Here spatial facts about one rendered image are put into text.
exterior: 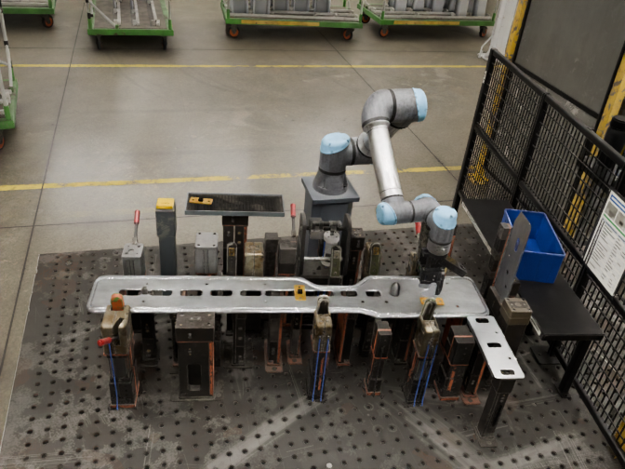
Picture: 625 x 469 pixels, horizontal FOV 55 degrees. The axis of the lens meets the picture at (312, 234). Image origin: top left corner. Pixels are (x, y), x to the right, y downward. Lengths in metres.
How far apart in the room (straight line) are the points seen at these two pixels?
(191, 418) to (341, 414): 0.51
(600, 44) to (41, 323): 3.45
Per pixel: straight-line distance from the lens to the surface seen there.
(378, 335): 2.02
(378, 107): 2.08
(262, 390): 2.19
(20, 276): 4.01
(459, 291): 2.26
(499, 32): 8.95
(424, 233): 2.24
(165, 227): 2.32
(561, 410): 2.41
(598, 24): 4.25
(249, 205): 2.28
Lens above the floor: 2.32
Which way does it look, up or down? 33 degrees down
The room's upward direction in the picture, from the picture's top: 6 degrees clockwise
